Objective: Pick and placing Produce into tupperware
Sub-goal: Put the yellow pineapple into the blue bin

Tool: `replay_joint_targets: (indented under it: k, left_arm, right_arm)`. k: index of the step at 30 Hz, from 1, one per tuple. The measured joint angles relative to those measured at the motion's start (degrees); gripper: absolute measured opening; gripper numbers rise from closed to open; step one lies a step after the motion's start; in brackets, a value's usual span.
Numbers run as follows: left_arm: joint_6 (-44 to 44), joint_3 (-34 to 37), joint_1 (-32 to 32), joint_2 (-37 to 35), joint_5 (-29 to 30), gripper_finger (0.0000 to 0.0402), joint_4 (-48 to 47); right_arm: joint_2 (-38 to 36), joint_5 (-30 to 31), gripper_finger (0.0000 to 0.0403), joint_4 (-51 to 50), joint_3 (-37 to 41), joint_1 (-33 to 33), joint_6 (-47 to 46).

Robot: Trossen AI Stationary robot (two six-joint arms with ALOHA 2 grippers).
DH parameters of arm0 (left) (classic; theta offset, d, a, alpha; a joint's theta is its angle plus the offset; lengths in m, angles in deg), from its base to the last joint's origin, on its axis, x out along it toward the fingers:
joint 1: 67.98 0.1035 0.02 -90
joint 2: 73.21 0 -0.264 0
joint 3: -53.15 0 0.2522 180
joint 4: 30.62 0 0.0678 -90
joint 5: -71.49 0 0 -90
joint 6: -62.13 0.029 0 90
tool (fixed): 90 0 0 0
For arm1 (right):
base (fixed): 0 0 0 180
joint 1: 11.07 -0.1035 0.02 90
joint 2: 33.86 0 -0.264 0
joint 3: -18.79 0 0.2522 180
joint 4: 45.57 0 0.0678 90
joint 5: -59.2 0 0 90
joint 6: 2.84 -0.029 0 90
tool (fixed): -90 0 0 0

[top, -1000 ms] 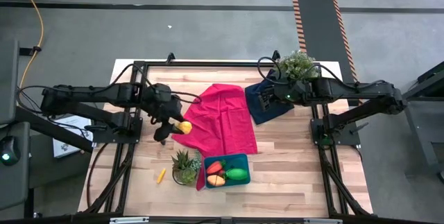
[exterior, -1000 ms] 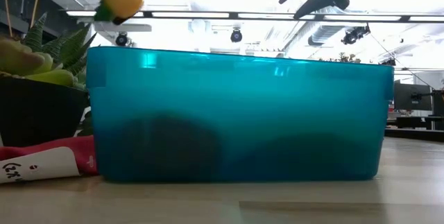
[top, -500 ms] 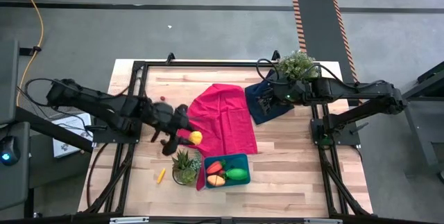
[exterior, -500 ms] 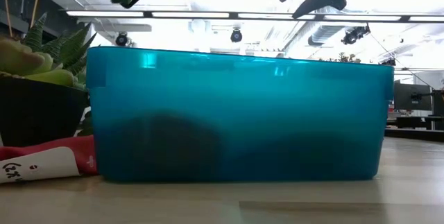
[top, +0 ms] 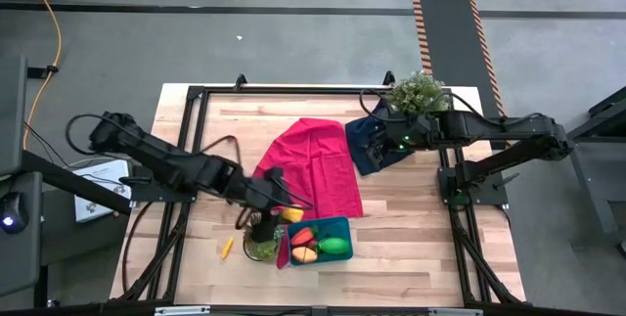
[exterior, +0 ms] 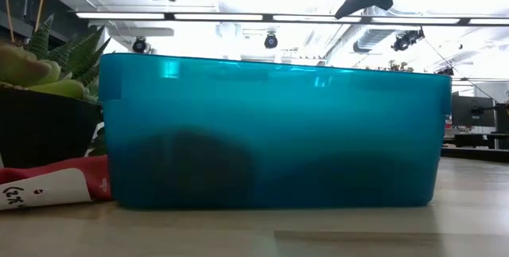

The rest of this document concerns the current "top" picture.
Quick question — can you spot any black diagonal beam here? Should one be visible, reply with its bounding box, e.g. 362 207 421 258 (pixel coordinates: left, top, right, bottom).
19 149 133 217

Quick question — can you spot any thick black power cable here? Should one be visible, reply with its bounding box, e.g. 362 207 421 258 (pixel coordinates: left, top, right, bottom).
120 201 154 293

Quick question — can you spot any bushy green potted plant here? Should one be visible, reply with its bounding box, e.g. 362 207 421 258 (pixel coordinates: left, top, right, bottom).
389 70 450 116

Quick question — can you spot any orange toy carrot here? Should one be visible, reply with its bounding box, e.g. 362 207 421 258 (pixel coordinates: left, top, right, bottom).
291 225 319 248

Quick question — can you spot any dark grey metal cart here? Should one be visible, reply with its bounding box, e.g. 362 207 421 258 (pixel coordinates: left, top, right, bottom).
566 85 626 258

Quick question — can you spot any potted succulent plant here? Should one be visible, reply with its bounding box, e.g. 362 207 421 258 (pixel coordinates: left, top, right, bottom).
242 210 286 263

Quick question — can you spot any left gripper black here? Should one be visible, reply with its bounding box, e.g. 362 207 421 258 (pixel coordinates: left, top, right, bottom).
237 166 315 245

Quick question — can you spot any black cable bracket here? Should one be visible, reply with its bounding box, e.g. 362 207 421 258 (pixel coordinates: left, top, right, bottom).
26 64 60 80

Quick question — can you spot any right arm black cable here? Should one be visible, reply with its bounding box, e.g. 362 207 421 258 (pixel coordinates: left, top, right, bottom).
358 88 547 126

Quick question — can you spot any grey desk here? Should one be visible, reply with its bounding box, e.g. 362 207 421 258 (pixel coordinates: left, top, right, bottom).
0 56 45 297

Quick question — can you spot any red cloth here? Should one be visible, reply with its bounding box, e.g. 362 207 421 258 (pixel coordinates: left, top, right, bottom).
252 117 365 271

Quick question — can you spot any black computer mouse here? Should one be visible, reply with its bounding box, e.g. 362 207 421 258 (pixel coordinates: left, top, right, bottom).
0 191 29 235

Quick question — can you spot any yellow cable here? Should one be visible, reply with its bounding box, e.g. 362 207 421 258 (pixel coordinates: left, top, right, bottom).
18 0 64 152

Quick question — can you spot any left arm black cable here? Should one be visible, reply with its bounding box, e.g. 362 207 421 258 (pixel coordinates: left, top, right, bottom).
65 112 251 232

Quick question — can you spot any navy blue cloth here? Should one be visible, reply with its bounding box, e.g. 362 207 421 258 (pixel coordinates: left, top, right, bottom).
344 98 417 177

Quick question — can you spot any black aluminium table frame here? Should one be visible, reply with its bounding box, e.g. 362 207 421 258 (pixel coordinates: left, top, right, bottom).
110 83 527 316

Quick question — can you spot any yellow toy pepper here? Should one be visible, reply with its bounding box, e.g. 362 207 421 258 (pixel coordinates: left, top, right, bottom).
281 206 305 224

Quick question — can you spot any orange toy fruit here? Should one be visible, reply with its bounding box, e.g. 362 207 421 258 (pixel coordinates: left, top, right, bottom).
291 246 319 264

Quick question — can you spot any silver metal bracket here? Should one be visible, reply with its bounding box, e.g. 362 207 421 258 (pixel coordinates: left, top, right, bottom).
428 307 484 316
155 305 211 316

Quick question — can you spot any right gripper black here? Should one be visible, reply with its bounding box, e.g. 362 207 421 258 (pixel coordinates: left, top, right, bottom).
365 113 431 174

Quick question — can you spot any black orange-striped floor mat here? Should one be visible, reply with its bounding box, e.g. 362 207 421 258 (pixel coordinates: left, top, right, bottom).
410 0 514 151

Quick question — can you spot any green toy pea pod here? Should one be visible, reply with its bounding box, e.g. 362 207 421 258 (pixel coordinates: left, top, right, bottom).
317 236 351 256

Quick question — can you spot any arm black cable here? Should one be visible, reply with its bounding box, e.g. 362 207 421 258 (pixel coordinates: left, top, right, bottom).
358 88 547 126
65 112 251 232

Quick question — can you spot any white box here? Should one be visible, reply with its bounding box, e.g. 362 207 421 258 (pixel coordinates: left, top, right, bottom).
72 158 133 223

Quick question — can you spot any teal plastic tupperware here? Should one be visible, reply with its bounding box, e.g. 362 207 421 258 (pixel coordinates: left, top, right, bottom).
286 215 354 267

